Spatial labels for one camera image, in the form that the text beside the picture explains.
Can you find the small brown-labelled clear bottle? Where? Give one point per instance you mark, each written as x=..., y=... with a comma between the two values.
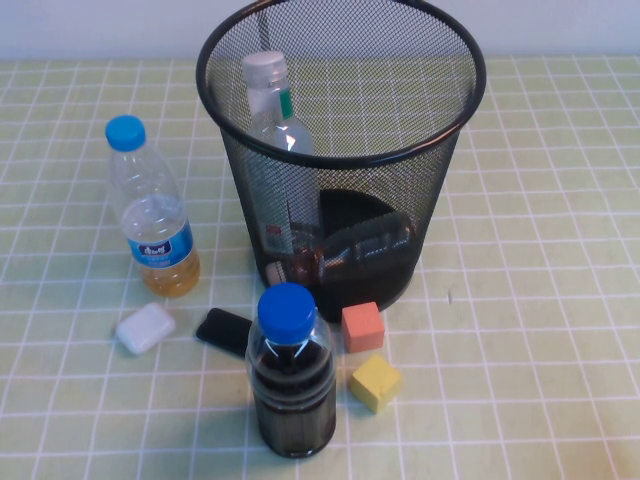
x=360, y=250

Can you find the clear white-capped bottle green label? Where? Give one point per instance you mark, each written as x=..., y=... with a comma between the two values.
x=272, y=110

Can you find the black mesh wastebasket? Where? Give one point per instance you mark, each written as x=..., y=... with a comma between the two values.
x=380, y=200

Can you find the orange cube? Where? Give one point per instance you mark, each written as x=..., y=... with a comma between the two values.
x=363, y=329

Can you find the black small case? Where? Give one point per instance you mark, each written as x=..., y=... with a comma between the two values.
x=222, y=330

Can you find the yellow cube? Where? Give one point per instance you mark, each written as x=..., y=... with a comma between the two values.
x=375, y=382

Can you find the blue-capped dark liquid bottle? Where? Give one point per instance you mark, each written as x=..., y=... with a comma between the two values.
x=292, y=400

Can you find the light-blue-capped water bottle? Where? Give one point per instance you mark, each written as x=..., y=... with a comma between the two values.
x=150, y=200

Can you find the white earbud case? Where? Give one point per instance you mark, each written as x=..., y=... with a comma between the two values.
x=145, y=330

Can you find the green checked tablecloth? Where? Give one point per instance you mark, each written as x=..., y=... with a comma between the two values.
x=550, y=400

